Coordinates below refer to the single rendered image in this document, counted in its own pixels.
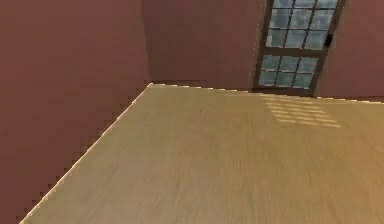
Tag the brown glazed room door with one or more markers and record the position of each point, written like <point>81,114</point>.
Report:
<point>289,53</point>

